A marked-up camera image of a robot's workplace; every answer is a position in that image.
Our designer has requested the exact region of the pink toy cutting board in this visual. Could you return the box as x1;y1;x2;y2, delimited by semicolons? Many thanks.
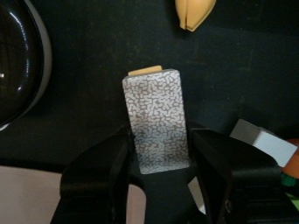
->
0;164;147;224

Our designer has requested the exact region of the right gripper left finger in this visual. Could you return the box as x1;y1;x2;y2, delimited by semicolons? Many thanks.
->
50;127;137;224

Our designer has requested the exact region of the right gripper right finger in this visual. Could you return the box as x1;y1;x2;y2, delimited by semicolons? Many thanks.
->
190;129;299;224

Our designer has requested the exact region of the silver patterned rectangular block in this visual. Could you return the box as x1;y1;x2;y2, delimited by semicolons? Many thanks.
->
122;65;193;175

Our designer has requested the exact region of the white toy sushi block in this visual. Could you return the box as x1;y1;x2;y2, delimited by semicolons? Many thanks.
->
229;117;299;168

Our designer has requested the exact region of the yellow toy banana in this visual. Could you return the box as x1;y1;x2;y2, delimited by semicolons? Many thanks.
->
173;0;220;32

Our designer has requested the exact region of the black toy frying pan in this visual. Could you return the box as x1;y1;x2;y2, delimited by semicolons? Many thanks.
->
0;0;54;132

